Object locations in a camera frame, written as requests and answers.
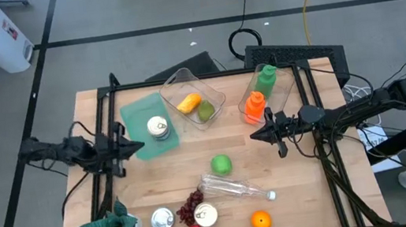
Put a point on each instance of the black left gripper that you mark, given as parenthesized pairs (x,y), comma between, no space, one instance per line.
(112,150)

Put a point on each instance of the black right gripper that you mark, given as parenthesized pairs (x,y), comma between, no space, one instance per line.
(288,125)

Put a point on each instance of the orange squeeze bottle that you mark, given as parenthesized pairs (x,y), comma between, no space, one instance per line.
(255,107)

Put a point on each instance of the salmon can gold lid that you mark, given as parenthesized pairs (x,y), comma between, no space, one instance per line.
(157,125)
(205,214)

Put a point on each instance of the green apple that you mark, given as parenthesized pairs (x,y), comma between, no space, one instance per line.
(221,165)

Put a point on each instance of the green squeeze bottle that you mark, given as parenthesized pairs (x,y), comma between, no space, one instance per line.
(265,81)

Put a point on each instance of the clear plastic bin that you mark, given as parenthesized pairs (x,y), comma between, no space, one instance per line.
(281,78)
(183,84)

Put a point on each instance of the clear water bottle white cap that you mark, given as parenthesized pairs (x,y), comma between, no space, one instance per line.
(229,187)

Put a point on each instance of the green pear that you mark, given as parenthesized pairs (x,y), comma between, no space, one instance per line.
(206,111)

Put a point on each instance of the yellow mango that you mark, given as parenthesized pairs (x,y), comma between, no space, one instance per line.
(189,103)

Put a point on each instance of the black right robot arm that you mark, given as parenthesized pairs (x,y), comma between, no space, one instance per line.
(361,107)

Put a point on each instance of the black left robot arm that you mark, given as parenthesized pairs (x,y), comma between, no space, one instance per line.
(73,151)

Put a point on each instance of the teal plastic tray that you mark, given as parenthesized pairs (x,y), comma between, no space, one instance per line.
(136,119)

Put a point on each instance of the clear plastic container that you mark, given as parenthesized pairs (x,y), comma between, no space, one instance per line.
(135,86)

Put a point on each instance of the dark red grape bunch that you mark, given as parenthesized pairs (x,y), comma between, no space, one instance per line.
(191,207)

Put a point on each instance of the orange fruit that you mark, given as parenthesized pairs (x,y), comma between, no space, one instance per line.
(261,220)

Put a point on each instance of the black perforated computer case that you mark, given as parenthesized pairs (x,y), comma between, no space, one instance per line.
(298,52)

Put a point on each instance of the black slanted panel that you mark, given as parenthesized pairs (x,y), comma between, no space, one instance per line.
(188,67)

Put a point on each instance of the white printed paper label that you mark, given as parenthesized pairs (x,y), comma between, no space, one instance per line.
(374,139)

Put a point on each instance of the black desk bar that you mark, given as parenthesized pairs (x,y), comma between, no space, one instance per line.
(405,139)

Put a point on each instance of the gray metal stand foot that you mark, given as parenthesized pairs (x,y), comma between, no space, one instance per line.
(14,0)

